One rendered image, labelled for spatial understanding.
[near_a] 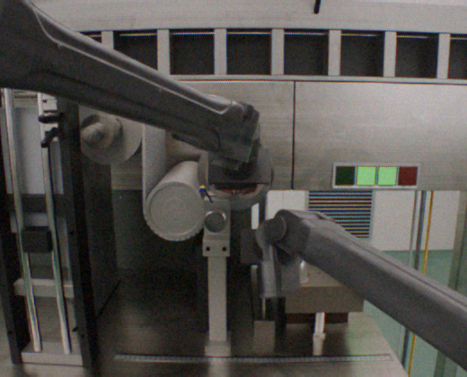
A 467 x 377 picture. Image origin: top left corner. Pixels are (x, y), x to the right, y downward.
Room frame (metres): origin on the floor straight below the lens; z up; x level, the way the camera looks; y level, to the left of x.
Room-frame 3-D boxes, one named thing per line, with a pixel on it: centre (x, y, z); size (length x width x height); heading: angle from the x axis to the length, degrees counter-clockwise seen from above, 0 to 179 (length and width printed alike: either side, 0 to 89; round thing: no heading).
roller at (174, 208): (0.90, 0.11, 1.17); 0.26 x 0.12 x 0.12; 179
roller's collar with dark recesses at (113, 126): (0.76, 0.24, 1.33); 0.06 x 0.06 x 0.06; 89
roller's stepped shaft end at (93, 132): (0.70, 0.24, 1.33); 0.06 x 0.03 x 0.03; 179
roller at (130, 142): (0.91, 0.24, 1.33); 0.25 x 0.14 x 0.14; 179
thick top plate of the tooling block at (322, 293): (0.94, -0.19, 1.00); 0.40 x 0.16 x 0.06; 179
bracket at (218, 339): (0.74, 0.03, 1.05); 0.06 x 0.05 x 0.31; 179
